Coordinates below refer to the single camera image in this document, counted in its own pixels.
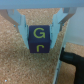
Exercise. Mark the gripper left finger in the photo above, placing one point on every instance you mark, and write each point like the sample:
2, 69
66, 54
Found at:
20, 24

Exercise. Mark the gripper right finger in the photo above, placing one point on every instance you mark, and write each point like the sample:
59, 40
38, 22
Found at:
58, 22

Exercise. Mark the purple block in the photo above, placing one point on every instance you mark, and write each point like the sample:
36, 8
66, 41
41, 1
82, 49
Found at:
40, 37

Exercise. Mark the white cabinet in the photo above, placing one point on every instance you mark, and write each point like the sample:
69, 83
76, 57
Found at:
40, 3

